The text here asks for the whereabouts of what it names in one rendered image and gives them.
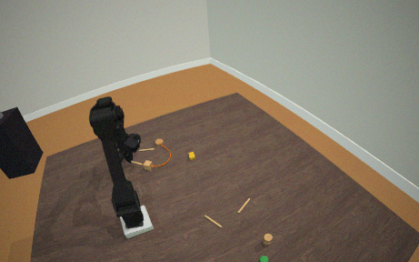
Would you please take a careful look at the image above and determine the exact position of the small tan wooden cylinder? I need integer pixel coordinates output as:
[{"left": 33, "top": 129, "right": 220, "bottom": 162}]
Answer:
[{"left": 263, "top": 234, "right": 273, "bottom": 245}]

